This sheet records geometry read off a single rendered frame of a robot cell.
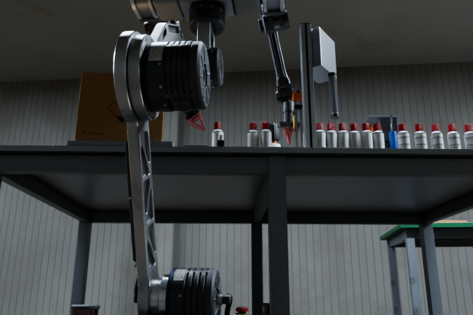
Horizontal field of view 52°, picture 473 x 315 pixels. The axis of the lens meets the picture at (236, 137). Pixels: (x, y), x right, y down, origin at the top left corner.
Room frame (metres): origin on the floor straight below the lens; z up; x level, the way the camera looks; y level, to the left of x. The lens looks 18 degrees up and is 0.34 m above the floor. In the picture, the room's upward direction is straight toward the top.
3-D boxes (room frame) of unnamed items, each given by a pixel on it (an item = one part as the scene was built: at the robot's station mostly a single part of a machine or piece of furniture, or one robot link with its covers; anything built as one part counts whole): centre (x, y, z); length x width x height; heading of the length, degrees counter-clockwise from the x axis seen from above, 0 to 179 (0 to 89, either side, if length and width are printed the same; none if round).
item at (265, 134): (2.06, -0.13, 0.98); 0.05 x 0.05 x 0.20
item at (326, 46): (1.98, -0.37, 1.38); 0.17 x 0.10 x 0.19; 146
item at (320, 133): (2.06, -0.37, 0.98); 0.05 x 0.05 x 0.20
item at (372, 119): (2.17, -0.68, 1.14); 0.14 x 0.11 x 0.01; 91
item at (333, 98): (1.97, -0.42, 1.18); 0.04 x 0.04 x 0.21
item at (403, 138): (2.07, -0.75, 0.98); 0.05 x 0.05 x 0.20
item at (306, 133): (1.92, -0.30, 1.17); 0.04 x 0.04 x 0.67; 1
